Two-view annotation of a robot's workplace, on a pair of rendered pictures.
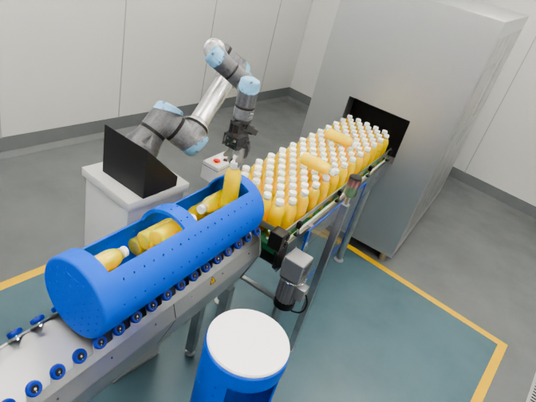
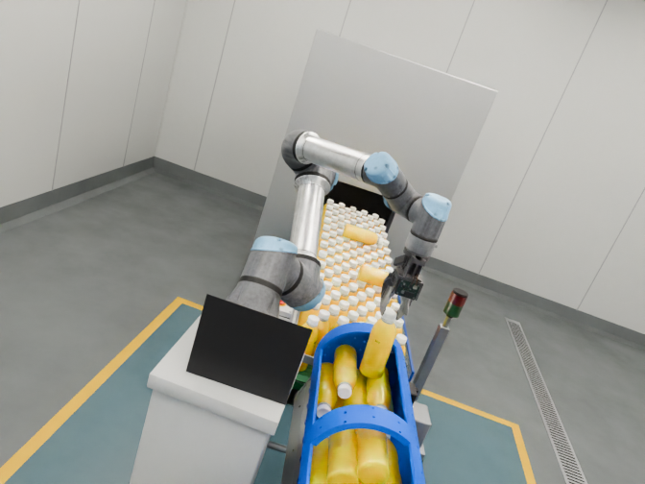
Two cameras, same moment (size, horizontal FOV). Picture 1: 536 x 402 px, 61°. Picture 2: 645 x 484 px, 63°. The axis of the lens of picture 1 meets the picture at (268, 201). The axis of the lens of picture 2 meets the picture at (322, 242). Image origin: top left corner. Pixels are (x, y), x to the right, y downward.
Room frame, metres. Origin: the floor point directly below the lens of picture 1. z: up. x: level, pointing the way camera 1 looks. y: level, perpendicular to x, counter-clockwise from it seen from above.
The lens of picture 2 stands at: (0.58, 1.02, 1.96)
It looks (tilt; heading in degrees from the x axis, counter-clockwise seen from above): 20 degrees down; 332
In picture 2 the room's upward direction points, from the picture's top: 19 degrees clockwise
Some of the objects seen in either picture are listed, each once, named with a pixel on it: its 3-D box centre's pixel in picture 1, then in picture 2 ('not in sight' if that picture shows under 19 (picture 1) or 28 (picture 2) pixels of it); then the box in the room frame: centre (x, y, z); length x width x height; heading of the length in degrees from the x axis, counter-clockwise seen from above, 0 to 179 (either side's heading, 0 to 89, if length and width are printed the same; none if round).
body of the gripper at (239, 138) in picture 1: (238, 132); (409, 272); (1.63, 0.18, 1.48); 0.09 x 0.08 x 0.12; 155
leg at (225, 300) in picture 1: (218, 329); not in sight; (1.71, 0.07, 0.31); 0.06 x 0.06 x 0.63; 65
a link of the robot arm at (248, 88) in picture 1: (247, 92); (430, 216); (1.64, 0.18, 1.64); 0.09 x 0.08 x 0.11; 14
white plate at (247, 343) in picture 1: (248, 340); not in sight; (1.04, -0.06, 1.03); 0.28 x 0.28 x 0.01
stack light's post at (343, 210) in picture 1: (314, 284); (394, 433); (1.99, -0.38, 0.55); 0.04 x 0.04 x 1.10; 65
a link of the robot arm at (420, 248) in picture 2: (243, 112); (421, 245); (1.63, 0.18, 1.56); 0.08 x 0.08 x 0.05
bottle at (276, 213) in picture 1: (274, 218); not in sight; (1.85, -0.06, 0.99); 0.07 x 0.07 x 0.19
